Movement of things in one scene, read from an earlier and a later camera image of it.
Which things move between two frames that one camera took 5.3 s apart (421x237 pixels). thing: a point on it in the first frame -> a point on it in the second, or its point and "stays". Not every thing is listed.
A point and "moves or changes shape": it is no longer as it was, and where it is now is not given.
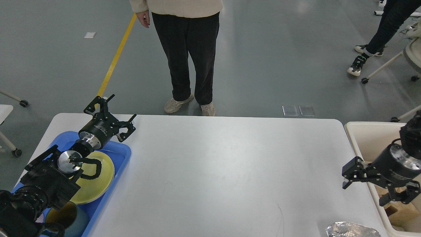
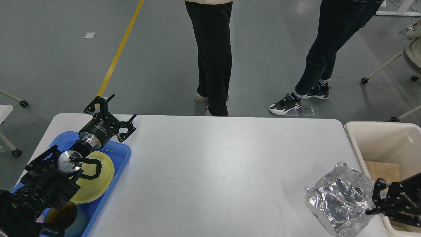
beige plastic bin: x=371 y=139 stays
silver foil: x=342 y=229 moves or changes shape
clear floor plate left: x=289 y=110 stays
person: x=395 y=13 -> x=338 y=19
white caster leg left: x=23 y=103 stays
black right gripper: x=392 y=168 -> x=403 y=202
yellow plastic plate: x=90 y=189 stays
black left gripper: x=100 y=130 stays
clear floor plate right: x=307 y=110 stays
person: x=183 y=26 -> x=210 y=20
